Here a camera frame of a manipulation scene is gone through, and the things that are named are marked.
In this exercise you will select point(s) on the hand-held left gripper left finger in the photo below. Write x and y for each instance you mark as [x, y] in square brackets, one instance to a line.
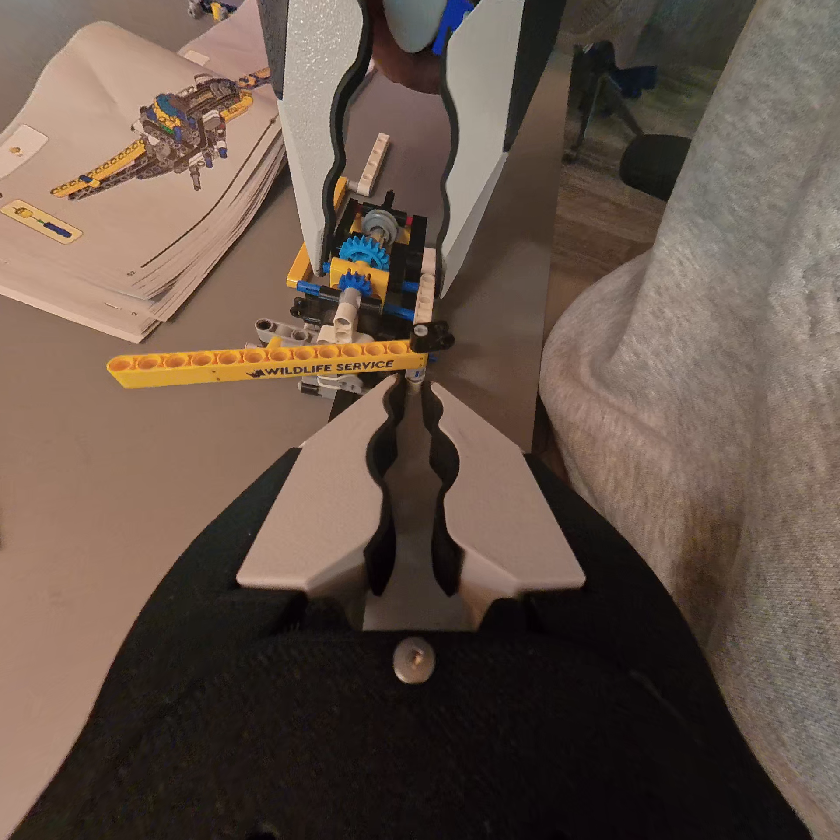
[308, 525]

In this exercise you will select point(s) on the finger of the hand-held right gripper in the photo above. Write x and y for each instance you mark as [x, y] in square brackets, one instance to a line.
[315, 92]
[482, 98]

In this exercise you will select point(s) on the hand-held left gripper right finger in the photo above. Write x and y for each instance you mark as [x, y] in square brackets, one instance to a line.
[512, 531]

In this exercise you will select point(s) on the yellow black lego model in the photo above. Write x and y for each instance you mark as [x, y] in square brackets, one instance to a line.
[358, 266]

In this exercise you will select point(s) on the white lego beam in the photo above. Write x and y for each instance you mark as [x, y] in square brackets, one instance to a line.
[377, 161]

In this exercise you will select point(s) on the small blue yellow lego pieces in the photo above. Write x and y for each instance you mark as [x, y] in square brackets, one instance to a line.
[213, 8]

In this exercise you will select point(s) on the lego instruction booklet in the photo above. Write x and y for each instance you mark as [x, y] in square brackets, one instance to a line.
[98, 216]

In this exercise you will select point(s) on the person's right hand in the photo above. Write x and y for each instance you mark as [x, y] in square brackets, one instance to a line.
[417, 72]

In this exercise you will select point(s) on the black folding stand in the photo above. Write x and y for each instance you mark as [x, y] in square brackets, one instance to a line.
[594, 92]

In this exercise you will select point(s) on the black round object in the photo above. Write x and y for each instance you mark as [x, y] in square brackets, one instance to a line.
[656, 164]

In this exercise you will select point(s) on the person's grey sweatpants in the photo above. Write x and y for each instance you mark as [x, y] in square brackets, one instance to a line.
[741, 394]

